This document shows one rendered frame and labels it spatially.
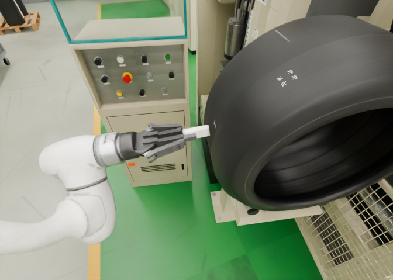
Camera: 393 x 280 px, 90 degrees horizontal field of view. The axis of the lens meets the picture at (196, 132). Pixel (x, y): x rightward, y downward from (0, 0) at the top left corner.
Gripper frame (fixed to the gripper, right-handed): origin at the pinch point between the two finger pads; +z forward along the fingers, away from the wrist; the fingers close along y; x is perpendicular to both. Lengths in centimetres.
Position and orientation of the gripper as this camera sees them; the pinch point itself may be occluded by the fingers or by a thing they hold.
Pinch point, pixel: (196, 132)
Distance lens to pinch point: 53.4
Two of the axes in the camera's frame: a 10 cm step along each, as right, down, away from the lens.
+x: 1.4, 6.9, 7.1
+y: -1.3, -7.0, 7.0
